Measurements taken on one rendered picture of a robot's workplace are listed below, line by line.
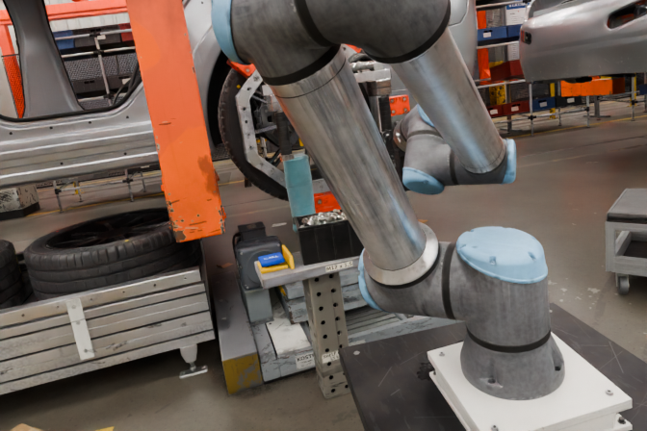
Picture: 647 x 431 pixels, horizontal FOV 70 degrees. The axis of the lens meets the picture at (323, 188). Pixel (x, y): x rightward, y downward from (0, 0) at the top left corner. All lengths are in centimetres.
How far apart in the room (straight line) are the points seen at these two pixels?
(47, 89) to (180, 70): 245
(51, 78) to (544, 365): 358
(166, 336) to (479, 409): 117
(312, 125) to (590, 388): 69
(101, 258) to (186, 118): 61
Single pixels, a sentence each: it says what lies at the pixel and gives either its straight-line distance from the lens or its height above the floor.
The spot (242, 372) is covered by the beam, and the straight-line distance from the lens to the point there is 168.
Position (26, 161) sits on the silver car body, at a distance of 216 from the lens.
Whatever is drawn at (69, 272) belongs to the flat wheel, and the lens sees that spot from 189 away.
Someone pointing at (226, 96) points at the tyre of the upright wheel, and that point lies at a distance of 170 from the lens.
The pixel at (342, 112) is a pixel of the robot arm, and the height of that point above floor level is 91.
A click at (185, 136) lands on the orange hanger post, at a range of 154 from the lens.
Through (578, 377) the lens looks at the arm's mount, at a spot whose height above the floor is 36.
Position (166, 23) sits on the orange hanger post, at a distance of 156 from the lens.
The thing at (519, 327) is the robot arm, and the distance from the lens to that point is 91.
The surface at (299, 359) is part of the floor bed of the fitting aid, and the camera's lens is 170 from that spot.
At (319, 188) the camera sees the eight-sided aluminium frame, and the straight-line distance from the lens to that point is 169.
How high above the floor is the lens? 93
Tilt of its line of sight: 12 degrees down
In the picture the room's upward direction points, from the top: 8 degrees counter-clockwise
